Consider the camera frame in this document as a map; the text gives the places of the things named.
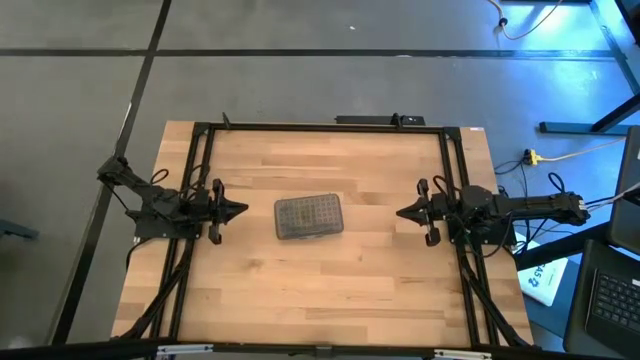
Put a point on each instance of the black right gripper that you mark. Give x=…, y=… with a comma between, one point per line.
x=434, y=210

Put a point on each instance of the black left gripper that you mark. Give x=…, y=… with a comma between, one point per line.
x=216, y=212

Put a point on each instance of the clear pencil case grey lid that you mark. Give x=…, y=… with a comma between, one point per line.
x=307, y=216

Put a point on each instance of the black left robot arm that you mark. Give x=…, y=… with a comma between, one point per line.
x=150, y=197

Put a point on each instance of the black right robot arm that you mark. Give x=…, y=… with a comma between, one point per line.
x=525, y=205

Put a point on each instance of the black mounting bar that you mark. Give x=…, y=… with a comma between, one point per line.
x=370, y=120

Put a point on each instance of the white cardboard box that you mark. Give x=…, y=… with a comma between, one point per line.
x=542, y=285

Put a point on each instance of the black diagonal desk bar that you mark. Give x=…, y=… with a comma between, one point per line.
x=560, y=245

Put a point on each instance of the black laptop lid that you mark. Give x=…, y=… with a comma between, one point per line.
x=627, y=220

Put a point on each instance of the black crossbeam silver brackets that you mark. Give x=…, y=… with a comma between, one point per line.
x=75, y=351

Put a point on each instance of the black laptop with keyboard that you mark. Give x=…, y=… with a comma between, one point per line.
x=615, y=300

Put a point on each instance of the black metal table frame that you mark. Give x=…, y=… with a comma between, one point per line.
x=325, y=128

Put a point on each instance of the black desk leg frame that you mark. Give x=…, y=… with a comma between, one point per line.
x=570, y=127

